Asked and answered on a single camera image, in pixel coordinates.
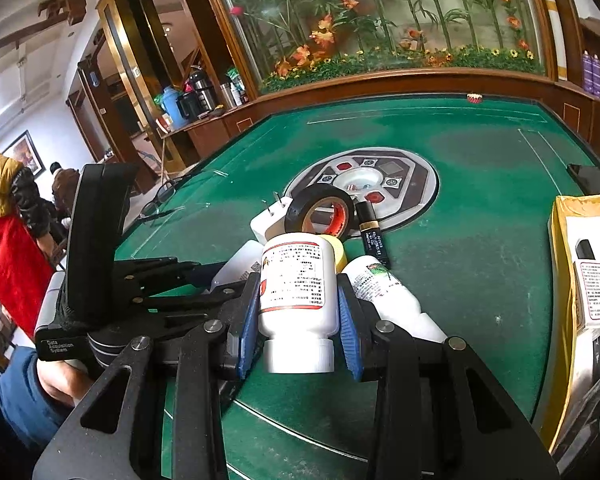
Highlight framed wall picture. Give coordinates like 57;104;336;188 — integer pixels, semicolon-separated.
2;130;47;177

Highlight white bottle red label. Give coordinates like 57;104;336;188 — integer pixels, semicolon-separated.
256;234;340;375

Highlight black tape roll red core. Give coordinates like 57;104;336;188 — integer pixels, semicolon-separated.
284;183;357;238

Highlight green and white bottle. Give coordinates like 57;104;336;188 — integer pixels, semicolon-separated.
227;67;248;106

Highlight white bottle green print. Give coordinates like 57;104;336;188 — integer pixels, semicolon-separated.
341;255;448;346

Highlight artificial flower display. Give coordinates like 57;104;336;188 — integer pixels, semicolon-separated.
202;0;548;93

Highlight yellow cardboard box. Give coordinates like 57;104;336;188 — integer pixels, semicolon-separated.
532;194;600;456

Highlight white plastic bottle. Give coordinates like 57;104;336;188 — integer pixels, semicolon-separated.
211;239;266;293

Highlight black thermos pot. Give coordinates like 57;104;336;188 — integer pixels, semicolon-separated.
177;67;217;116

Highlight round table centre console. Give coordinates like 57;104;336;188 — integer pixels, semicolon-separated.
282;147;438;233

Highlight wooden glass cabinet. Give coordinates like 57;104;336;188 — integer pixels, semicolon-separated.
95;0;181;171

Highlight person's left hand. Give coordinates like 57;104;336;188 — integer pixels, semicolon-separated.
36;360;99;409

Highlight white charger plug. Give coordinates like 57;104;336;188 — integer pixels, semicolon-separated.
250;195;301;242

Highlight black marker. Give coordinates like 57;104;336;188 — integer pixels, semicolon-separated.
575;237;598;266

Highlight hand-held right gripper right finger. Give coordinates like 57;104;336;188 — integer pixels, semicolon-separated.
336;272;561;480

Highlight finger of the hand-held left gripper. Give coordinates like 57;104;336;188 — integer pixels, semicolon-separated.
130;280;253;326
114;256;228;295

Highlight person's left forearm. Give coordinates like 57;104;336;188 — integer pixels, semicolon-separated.
0;347;76;461

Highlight black tube gold band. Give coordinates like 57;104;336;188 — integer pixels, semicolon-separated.
355;201;393;270

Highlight blue thermos jug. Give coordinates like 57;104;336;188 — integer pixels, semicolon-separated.
155;85;188;130

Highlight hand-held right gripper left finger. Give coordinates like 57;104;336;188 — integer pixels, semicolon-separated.
32;270;262;480

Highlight yellow tape roll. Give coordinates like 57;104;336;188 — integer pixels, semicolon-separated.
320;232;348;275

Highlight eyeglasses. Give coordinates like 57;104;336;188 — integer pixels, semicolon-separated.
139;176;186;221

